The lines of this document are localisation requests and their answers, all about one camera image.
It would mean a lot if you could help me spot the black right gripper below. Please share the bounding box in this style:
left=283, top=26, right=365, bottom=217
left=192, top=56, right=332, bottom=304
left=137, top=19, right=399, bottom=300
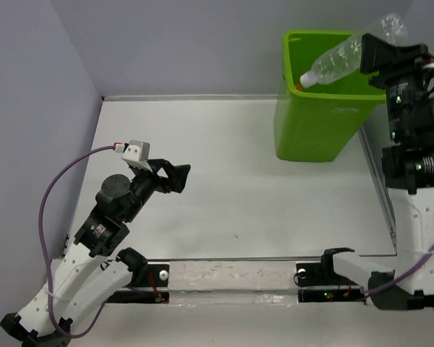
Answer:
left=360, top=32, right=434, bottom=140

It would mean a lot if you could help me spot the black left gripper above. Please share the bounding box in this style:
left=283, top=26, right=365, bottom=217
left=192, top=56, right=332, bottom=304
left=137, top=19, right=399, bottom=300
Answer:
left=124, top=158, right=191, bottom=221

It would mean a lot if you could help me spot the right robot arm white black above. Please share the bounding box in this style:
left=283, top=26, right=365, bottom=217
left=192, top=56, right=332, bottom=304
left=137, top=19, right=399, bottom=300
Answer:
left=318, top=34, right=434, bottom=311

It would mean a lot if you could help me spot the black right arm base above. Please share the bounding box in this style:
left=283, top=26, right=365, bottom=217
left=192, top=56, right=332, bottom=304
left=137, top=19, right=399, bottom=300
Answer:
left=293, top=247, right=368, bottom=303

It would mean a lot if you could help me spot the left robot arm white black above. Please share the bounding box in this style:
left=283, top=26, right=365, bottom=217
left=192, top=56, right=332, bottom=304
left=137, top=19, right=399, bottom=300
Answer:
left=0, top=159, right=191, bottom=346

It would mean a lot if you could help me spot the green plastic bin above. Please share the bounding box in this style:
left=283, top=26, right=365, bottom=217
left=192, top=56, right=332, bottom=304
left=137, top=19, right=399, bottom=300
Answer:
left=274, top=30, right=386, bottom=163

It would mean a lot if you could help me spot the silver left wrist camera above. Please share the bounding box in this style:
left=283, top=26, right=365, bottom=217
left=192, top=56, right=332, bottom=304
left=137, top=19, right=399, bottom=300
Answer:
left=122, top=140, right=152, bottom=171

